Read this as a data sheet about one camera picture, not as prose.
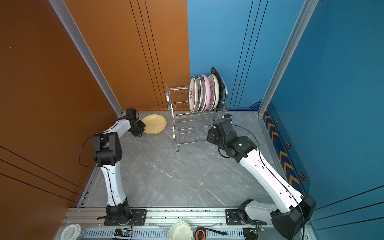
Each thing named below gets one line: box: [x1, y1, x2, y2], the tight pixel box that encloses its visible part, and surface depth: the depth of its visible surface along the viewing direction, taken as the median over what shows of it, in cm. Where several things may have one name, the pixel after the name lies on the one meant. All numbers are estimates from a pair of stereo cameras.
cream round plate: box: [212, 73, 220, 110], surface depth 75 cm
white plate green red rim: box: [199, 75, 207, 112], surface depth 74 cm
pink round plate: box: [201, 74, 211, 111], surface depth 75 cm
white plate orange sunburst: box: [188, 76, 197, 113], surface depth 89 cm
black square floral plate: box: [211, 66, 224, 112], surface depth 76 cm
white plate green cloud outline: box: [207, 74, 216, 111], surface depth 75 cm
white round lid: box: [60, 223, 82, 240], surface depth 66 cm
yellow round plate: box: [141, 114, 167, 135], surface depth 115 cm
